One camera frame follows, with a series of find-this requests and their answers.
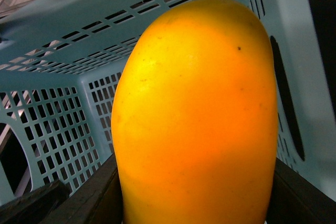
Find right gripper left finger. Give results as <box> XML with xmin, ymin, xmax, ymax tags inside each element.
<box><xmin>1</xmin><ymin>155</ymin><xmax>123</xmax><ymax>223</ymax></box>

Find light blue plastic basket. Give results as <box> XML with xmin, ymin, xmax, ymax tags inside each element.
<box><xmin>1</xmin><ymin>0</ymin><xmax>335</xmax><ymax>204</ymax></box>

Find yellow mango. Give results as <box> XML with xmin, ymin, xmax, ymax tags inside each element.
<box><xmin>111</xmin><ymin>0</ymin><xmax>278</xmax><ymax>223</ymax></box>

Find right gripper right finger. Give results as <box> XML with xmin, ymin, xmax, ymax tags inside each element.
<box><xmin>266</xmin><ymin>159</ymin><xmax>335</xmax><ymax>224</ymax></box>

